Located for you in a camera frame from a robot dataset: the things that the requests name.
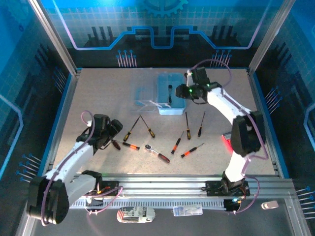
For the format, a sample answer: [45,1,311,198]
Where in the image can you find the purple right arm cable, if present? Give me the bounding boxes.
[189,59,269,214]

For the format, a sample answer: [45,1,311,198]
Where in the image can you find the aluminium frame post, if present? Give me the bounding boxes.
[27,0,82,76]
[247,0,297,74]

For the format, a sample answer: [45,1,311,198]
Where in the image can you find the clear blue plastic tool box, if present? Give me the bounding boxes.
[131,71,187,116]

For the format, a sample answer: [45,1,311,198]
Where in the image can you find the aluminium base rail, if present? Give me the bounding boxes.
[31,173,295,200]

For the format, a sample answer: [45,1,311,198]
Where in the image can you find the black orange screwdriver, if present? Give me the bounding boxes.
[121,141,140,150]
[171,130,185,155]
[180,143,205,158]

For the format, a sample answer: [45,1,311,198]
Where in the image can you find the black yellow screwdriver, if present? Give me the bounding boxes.
[197,111,206,138]
[123,115,141,142]
[139,115,156,138]
[185,112,191,140]

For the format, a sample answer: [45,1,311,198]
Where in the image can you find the slotted grey cable duct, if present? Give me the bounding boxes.
[68,198,227,209]

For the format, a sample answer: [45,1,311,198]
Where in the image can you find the black controller board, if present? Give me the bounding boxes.
[223,198,243,212]
[85,195,104,208]

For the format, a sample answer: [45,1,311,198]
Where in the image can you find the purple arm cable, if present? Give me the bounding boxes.
[40,110,124,226]
[189,59,269,214]

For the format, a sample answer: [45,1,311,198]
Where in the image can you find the black white printed sticker tag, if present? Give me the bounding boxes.
[116,206,156,224]

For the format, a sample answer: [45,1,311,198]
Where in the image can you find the clear blue label card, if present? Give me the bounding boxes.
[173,205,204,217]

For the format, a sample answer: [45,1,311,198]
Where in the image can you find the small white plastic piece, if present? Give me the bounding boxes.
[261,200,280,210]

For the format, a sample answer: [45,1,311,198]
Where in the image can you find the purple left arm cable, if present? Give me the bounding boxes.
[40,110,124,226]

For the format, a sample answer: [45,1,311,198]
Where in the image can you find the aluminium side rail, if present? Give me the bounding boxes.
[246,68,283,177]
[45,68,83,177]

